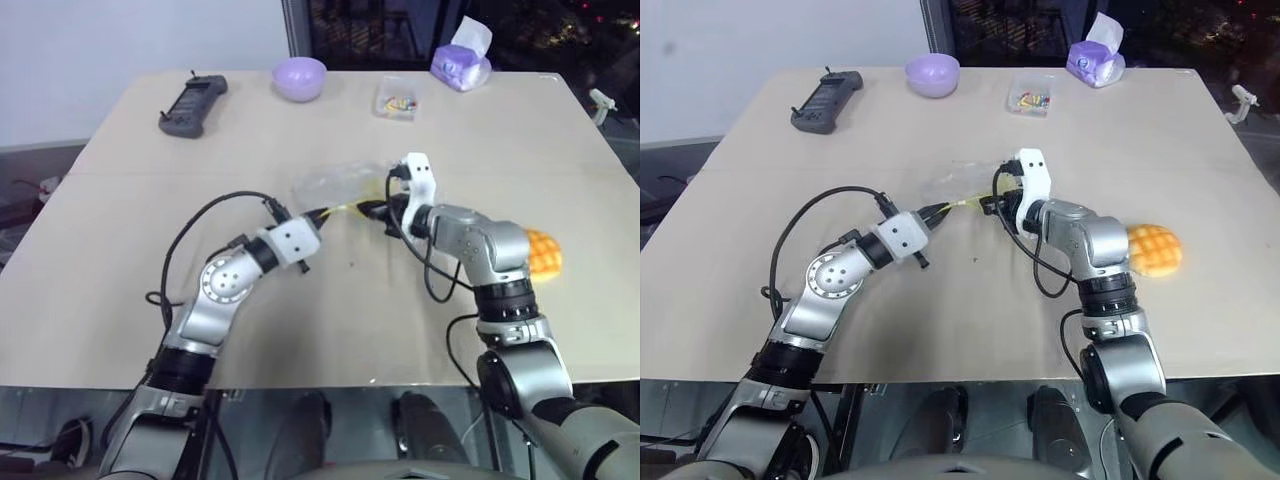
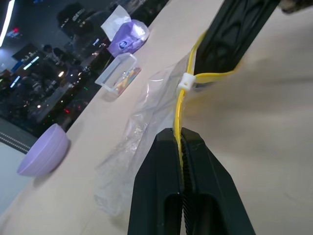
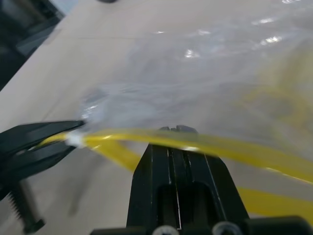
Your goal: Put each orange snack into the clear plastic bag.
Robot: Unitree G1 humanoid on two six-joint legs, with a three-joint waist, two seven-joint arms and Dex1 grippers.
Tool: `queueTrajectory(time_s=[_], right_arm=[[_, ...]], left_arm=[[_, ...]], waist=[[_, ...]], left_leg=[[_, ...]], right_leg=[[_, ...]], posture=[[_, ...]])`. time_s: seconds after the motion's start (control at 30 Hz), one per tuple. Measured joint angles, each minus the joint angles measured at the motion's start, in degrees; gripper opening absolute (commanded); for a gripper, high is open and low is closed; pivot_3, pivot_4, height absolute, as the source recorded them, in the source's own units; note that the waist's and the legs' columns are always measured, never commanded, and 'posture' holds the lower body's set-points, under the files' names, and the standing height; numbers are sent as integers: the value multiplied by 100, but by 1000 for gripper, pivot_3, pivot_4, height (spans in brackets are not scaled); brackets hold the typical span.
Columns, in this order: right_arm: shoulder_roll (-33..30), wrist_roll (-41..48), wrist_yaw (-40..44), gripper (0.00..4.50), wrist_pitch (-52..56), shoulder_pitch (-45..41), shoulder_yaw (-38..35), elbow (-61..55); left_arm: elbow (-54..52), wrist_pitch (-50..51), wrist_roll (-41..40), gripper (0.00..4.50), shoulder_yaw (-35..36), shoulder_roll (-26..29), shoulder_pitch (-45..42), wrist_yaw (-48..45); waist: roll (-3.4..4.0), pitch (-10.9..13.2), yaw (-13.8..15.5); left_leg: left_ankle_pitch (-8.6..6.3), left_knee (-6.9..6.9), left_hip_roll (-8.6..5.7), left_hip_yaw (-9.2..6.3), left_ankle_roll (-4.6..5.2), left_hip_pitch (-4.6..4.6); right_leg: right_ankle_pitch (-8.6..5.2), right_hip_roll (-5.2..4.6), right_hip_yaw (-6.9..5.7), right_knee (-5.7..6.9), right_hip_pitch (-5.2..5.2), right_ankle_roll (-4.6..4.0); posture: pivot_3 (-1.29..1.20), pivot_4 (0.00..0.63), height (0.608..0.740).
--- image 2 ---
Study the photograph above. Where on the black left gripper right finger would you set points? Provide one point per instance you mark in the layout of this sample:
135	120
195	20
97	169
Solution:
207	186

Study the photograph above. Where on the colourful snack packets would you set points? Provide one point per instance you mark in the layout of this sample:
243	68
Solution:
128	79

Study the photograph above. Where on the lilac plastic bowl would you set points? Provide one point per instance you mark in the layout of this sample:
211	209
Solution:
46	154

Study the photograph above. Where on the clear plastic box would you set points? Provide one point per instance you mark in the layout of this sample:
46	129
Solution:
115	73

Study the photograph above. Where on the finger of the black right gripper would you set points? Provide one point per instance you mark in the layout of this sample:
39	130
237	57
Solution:
227	36

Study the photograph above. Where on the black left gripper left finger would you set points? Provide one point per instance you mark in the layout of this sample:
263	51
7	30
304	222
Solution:
156	176

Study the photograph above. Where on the purple tissue pack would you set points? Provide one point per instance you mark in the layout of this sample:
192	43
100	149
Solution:
127	39

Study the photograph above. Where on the clear zip bag yellow seal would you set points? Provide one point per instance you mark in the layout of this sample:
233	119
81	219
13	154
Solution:
151	102

